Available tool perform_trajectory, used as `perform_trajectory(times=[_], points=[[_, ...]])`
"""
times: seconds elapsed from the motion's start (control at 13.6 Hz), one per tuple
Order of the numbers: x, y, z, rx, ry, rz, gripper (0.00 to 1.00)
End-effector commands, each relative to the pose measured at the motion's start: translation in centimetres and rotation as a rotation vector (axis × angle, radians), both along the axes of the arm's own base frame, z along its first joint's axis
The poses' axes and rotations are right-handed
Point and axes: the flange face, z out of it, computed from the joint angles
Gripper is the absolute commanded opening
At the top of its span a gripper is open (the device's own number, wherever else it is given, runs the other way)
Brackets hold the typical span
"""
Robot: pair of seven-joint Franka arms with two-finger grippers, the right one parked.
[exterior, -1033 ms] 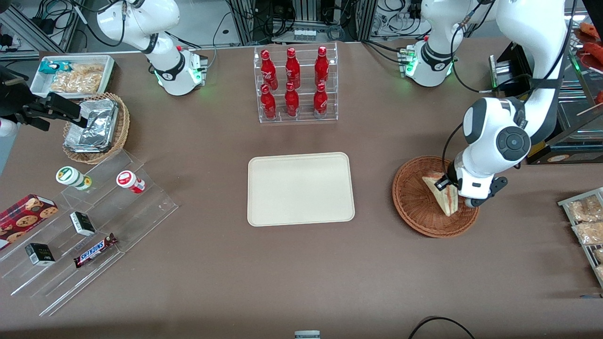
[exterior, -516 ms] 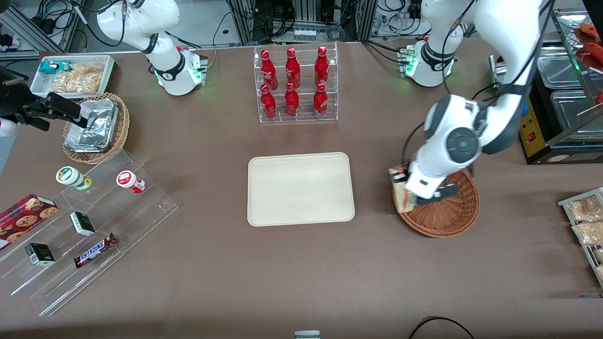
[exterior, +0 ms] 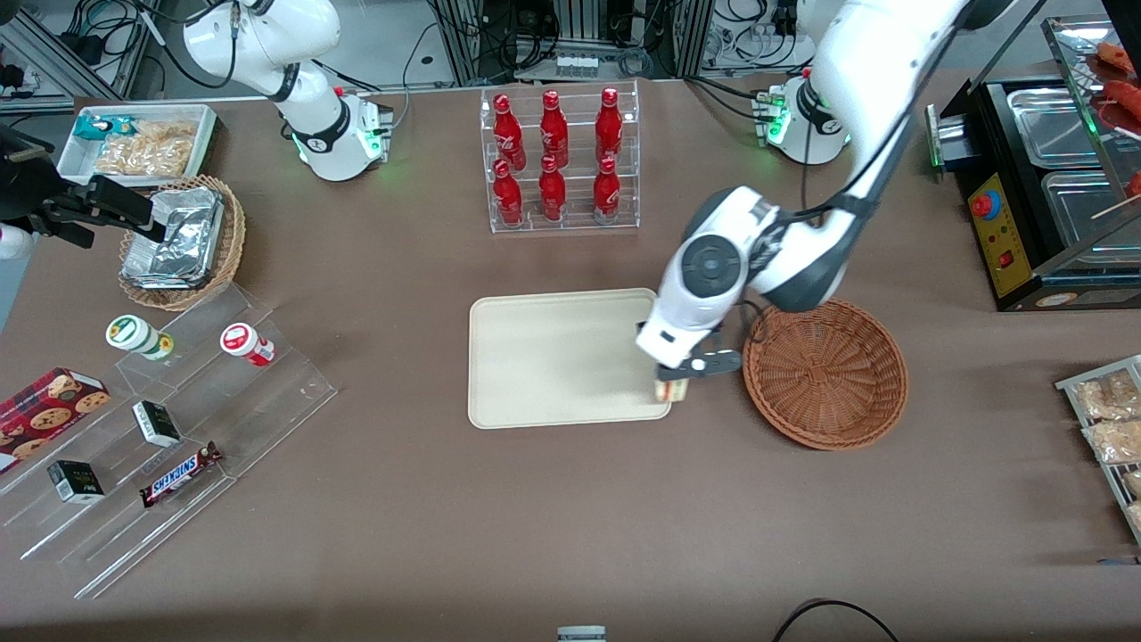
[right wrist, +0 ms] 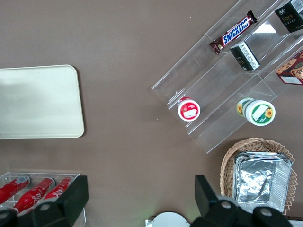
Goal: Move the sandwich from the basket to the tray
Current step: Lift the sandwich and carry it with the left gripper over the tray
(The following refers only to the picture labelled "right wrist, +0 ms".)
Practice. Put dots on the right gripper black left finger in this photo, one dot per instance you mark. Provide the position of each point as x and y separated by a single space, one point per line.
47 215

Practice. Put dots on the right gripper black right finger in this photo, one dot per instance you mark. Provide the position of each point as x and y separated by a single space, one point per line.
225 215

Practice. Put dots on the light wicker basket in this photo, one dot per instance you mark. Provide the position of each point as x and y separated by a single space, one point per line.
227 160

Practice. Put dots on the cream rectangular tray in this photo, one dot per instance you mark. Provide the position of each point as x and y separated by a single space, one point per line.
40 101

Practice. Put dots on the red cola bottle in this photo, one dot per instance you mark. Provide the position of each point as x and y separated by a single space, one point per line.
58 189
33 195
11 189

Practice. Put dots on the clear acrylic bottle rack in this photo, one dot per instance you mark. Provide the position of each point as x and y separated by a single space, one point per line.
35 175

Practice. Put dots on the stack of foil containers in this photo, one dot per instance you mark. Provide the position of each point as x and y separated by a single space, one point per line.
255 179

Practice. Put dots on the green lid white cup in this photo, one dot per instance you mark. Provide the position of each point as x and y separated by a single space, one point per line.
259 113

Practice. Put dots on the red lid white cup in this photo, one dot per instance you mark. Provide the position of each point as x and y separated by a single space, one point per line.
189 110

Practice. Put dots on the clear acrylic tiered stand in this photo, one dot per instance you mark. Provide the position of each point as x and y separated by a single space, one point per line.
189 71

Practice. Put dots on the red plaid cookie box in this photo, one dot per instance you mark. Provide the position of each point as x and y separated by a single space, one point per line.
292 71

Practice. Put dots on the small black carton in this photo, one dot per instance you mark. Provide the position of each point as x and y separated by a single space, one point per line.
290 16
245 56

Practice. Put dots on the Snickers chocolate bar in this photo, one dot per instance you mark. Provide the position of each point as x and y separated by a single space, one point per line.
234 32

